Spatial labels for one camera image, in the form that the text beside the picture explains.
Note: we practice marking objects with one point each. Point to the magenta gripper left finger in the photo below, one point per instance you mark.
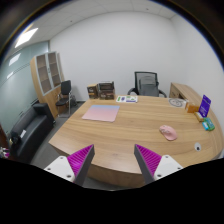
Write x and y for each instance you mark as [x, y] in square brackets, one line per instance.
[74, 167]

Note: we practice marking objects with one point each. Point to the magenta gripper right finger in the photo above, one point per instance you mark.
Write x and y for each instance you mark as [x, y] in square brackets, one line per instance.
[154, 166]

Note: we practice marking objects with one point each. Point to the pink computer mouse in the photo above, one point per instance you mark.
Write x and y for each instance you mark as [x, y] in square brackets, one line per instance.
[168, 132]

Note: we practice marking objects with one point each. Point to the pink blue mouse pad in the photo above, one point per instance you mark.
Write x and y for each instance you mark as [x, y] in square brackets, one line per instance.
[105, 113]

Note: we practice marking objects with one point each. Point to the white round desk grommet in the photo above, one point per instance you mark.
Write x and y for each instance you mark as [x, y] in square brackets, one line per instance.
[197, 146]

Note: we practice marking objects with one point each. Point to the black leather sofa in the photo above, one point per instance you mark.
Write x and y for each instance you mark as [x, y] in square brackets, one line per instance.
[30, 131]

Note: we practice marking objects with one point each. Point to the black visitor chair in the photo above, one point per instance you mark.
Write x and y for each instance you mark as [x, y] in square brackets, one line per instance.
[65, 97]

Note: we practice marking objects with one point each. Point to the green wet wipes pack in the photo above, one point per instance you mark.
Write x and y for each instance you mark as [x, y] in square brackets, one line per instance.
[208, 124]

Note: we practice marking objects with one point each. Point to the white green paper sheet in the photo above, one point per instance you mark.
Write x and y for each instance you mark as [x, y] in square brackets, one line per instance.
[127, 99]

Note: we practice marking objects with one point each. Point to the small dark brown box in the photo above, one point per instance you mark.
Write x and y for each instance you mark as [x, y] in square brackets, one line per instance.
[92, 91]

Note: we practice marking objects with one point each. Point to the wooden side desk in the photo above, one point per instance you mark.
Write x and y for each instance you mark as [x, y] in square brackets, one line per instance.
[183, 91]

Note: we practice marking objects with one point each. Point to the black mesh office chair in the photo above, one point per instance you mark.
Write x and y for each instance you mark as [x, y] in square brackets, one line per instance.
[146, 84]

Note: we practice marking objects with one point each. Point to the brown cardboard box stack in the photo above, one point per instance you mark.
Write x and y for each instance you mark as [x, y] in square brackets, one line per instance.
[106, 90]

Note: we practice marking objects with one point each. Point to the wooden glass-door cabinet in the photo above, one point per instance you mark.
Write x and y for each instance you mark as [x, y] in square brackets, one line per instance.
[47, 79]

